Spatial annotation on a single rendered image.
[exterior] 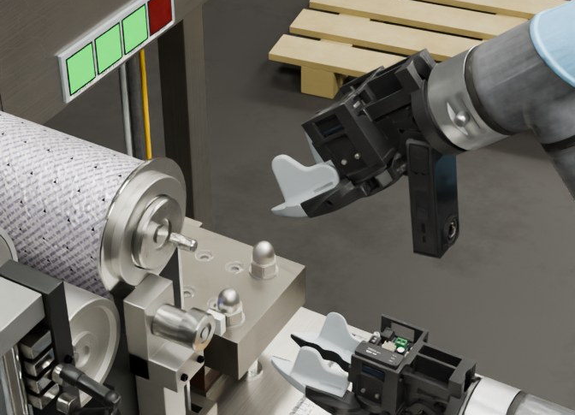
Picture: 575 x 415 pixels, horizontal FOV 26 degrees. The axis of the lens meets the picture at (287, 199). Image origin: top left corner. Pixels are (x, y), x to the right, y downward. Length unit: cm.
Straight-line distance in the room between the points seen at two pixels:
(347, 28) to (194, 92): 172
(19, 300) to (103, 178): 35
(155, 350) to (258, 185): 217
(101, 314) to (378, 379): 28
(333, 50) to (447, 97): 285
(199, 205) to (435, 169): 141
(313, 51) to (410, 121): 279
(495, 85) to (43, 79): 80
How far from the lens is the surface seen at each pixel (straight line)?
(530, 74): 92
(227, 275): 153
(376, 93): 103
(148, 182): 122
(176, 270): 136
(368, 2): 408
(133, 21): 172
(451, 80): 96
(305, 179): 107
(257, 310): 148
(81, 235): 122
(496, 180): 349
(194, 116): 228
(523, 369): 293
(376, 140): 102
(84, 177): 123
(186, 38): 218
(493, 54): 94
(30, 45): 156
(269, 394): 156
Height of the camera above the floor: 202
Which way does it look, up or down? 37 degrees down
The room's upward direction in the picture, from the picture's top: straight up
